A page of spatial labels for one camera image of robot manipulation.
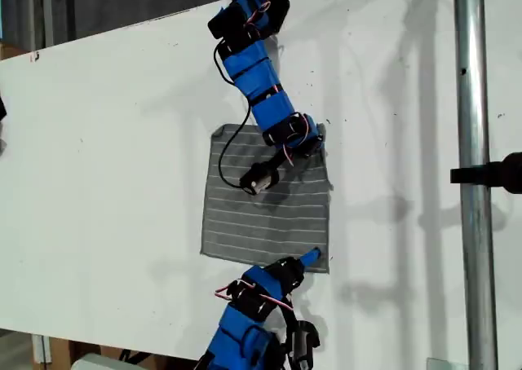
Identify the grey striped towel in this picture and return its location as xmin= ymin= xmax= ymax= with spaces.
xmin=199 ymin=121 xmax=335 ymax=275

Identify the black clamp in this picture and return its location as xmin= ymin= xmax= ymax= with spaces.
xmin=449 ymin=151 xmax=522 ymax=196

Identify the white box under table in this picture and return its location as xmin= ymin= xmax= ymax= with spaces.
xmin=70 ymin=352 xmax=158 ymax=370

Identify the brown cardboard box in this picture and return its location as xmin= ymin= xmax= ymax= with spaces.
xmin=39 ymin=336 xmax=123 ymax=370

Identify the gripper camera stalk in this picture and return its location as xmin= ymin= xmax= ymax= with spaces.
xmin=268 ymin=147 xmax=291 ymax=172

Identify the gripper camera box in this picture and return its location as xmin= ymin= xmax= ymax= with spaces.
xmin=285 ymin=319 xmax=322 ymax=368
xmin=239 ymin=161 xmax=281 ymax=196

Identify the gripper camera cable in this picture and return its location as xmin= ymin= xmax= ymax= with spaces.
xmin=213 ymin=39 xmax=253 ymax=188

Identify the steel post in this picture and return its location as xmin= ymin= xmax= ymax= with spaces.
xmin=452 ymin=0 xmax=500 ymax=370

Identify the white table leg bracket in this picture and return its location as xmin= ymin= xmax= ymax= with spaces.
xmin=31 ymin=333 xmax=52 ymax=365

